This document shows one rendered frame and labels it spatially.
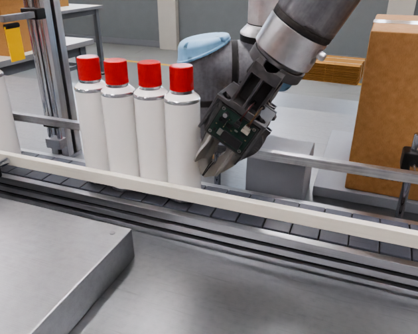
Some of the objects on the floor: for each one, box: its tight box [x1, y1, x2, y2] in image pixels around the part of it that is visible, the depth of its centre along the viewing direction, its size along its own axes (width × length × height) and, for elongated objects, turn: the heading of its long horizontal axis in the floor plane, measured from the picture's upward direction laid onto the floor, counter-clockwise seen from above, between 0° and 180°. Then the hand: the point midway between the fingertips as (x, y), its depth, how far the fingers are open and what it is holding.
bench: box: [60, 4, 105, 75], centre depth 490 cm, size 220×80×78 cm, turn 67°
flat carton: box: [302, 55, 366, 85], centre depth 481 cm, size 64×52×20 cm
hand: (209, 167), depth 62 cm, fingers closed, pressing on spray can
